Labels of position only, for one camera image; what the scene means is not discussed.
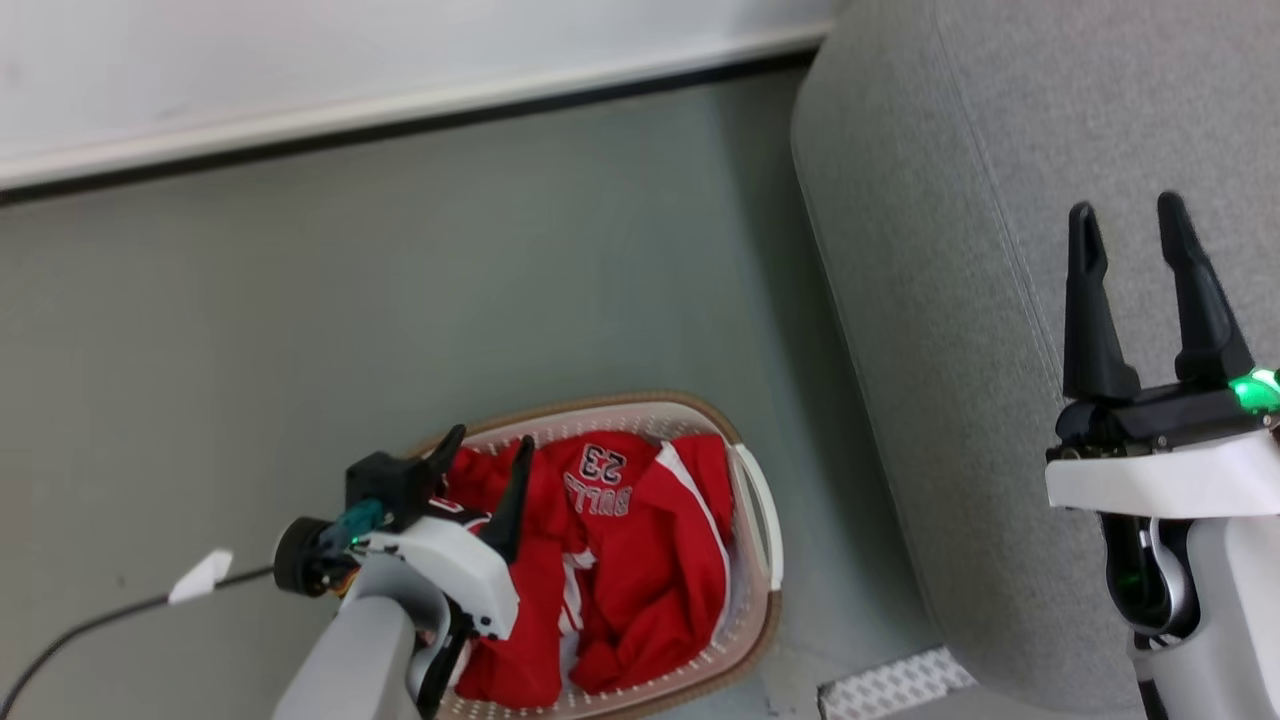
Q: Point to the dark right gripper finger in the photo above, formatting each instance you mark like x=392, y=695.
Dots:
x=1090, y=330
x=1205, y=320

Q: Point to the black left wrist module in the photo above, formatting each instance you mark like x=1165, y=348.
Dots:
x=300, y=555

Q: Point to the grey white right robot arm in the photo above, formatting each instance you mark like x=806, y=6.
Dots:
x=1235, y=600

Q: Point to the grey fabric sofa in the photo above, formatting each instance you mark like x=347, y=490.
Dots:
x=950, y=250

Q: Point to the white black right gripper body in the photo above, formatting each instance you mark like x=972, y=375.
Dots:
x=1170, y=475

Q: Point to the white wall baseboard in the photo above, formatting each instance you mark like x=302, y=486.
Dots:
x=400, y=103

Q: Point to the white perforated laundry basket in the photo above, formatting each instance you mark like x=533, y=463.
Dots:
x=765, y=520

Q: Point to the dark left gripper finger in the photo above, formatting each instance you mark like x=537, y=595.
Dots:
x=510, y=510
x=445, y=455

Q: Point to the red basketball jersey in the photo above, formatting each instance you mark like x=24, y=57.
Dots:
x=640, y=540

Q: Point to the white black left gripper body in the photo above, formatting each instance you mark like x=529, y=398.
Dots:
x=450, y=565

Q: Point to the white perforated floor mat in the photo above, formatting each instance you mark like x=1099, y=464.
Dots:
x=890, y=685

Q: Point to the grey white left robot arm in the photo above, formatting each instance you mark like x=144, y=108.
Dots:
x=350, y=660

